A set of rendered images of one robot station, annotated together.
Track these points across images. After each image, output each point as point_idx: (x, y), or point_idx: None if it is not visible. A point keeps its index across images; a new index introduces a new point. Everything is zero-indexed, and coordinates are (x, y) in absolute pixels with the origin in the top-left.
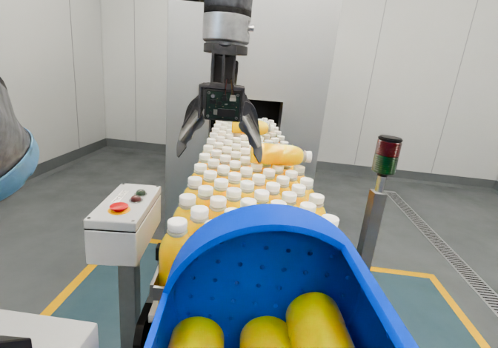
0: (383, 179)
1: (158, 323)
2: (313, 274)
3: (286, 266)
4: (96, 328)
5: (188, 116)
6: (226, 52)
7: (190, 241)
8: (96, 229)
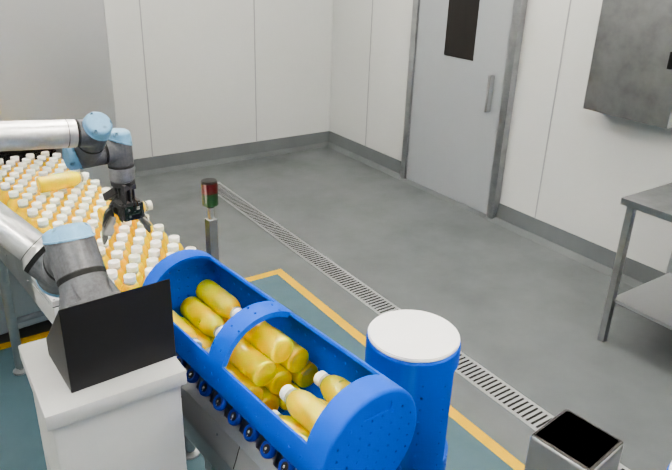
0: (212, 209)
1: None
2: (199, 275)
3: (188, 276)
4: None
5: (106, 220)
6: (131, 188)
7: (149, 278)
8: None
